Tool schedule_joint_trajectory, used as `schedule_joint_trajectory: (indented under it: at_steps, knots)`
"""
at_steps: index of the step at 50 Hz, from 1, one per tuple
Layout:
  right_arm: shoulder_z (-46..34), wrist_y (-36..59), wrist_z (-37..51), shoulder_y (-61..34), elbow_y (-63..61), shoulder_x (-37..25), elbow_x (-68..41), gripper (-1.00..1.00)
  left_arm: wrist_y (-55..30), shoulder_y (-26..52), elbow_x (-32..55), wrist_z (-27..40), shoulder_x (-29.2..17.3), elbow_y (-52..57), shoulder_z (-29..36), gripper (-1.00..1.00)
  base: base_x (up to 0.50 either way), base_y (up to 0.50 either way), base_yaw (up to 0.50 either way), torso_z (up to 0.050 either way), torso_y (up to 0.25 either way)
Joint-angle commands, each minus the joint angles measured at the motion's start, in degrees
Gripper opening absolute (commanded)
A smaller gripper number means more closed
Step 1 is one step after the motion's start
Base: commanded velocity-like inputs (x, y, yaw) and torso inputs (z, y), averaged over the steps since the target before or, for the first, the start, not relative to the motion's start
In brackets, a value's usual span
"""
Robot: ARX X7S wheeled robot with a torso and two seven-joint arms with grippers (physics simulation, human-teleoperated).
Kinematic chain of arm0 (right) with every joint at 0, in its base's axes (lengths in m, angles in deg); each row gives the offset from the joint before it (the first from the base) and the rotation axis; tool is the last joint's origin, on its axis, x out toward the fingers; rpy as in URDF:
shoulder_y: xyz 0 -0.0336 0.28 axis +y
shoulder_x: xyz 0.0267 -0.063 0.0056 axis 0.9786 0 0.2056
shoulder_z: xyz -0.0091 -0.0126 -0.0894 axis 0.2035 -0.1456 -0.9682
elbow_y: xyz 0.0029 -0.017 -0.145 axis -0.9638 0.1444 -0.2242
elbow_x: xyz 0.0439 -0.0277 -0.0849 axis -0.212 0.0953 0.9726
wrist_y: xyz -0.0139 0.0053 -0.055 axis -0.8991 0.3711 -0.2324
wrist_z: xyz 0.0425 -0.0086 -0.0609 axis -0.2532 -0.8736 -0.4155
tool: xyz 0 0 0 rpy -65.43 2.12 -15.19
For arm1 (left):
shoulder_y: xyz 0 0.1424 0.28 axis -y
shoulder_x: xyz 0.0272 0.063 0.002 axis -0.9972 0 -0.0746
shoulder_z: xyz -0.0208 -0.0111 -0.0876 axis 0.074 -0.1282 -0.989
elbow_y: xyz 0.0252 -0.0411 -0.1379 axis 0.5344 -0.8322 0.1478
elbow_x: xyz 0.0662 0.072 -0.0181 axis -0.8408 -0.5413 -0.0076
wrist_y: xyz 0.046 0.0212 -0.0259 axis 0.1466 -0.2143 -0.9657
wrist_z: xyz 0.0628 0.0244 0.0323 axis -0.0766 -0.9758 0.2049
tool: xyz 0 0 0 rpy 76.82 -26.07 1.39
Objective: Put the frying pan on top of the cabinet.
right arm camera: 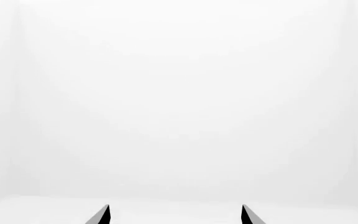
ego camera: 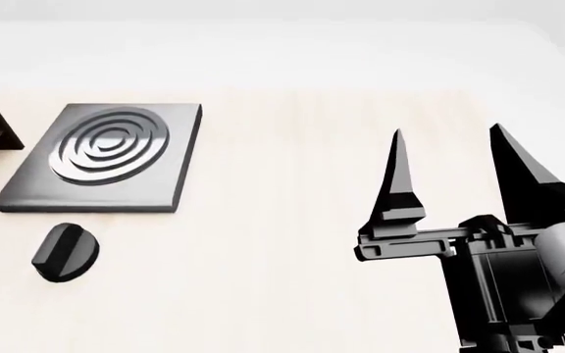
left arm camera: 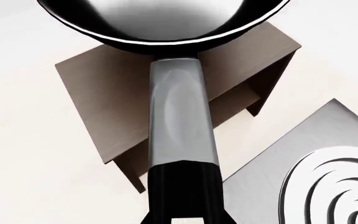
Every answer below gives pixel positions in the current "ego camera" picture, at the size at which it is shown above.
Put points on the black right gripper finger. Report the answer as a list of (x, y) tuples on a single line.
[(523, 176), (397, 191)]

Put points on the black stove knob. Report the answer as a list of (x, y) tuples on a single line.
[(66, 253)]

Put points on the black stove burner plate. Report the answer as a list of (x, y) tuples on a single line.
[(106, 158)]

